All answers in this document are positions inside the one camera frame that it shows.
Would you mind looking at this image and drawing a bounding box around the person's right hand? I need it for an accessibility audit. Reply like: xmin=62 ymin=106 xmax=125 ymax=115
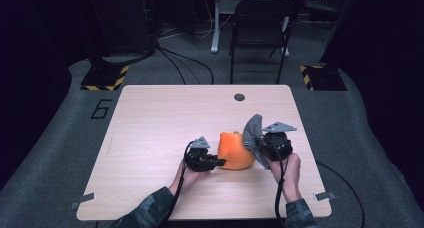
xmin=268 ymin=152 xmax=302 ymax=203

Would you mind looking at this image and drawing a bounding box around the person's left hand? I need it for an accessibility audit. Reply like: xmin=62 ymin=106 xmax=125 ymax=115
xmin=168 ymin=159 xmax=213 ymax=197

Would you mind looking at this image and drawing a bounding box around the orange plush toy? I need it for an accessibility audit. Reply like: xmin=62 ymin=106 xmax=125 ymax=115
xmin=217 ymin=130 xmax=257 ymax=171

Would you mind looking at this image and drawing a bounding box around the black cabinet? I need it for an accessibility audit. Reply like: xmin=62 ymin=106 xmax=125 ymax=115
xmin=87 ymin=0 xmax=158 ymax=57

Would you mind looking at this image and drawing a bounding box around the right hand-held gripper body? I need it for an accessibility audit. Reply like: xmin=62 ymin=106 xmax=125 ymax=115
xmin=260 ymin=121 xmax=298 ymax=163

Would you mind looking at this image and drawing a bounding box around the left hand-held gripper black cable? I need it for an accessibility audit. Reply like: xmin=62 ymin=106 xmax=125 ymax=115
xmin=158 ymin=140 xmax=196 ymax=228

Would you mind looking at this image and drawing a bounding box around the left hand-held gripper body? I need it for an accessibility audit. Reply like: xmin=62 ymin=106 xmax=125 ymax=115
xmin=183 ymin=136 xmax=218 ymax=173

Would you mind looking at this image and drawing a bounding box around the black folding chair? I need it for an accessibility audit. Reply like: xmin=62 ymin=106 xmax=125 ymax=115
xmin=229 ymin=0 xmax=298 ymax=85

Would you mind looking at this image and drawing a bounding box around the right hand-held gripper black cable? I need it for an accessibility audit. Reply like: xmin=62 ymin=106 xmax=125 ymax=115
xmin=273 ymin=144 xmax=288 ymax=228

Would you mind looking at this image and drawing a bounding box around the dark curtain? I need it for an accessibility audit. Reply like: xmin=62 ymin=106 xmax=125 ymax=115
xmin=0 ymin=0 xmax=74 ymax=191
xmin=319 ymin=0 xmax=424 ymax=202

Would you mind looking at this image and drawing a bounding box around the grey tape strip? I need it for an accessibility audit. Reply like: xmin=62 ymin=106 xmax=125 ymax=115
xmin=313 ymin=191 xmax=337 ymax=202
xmin=69 ymin=192 xmax=96 ymax=211

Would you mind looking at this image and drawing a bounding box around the white desk leg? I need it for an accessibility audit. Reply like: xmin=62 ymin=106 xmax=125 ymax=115
xmin=210 ymin=0 xmax=222 ymax=54
xmin=280 ymin=0 xmax=298 ymax=58

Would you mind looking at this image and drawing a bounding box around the hand-held gripper black cable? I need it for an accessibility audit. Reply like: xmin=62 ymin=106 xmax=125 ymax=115
xmin=273 ymin=144 xmax=288 ymax=228
xmin=158 ymin=140 xmax=196 ymax=228

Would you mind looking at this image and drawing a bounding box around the black stand base striped edge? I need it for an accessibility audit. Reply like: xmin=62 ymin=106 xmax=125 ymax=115
xmin=80 ymin=63 xmax=130 ymax=92
xmin=299 ymin=64 xmax=348 ymax=92

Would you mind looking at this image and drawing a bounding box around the black floor cable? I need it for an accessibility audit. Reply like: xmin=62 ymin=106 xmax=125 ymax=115
xmin=156 ymin=45 xmax=215 ymax=86
xmin=315 ymin=160 xmax=367 ymax=228
xmin=157 ymin=47 xmax=188 ymax=86

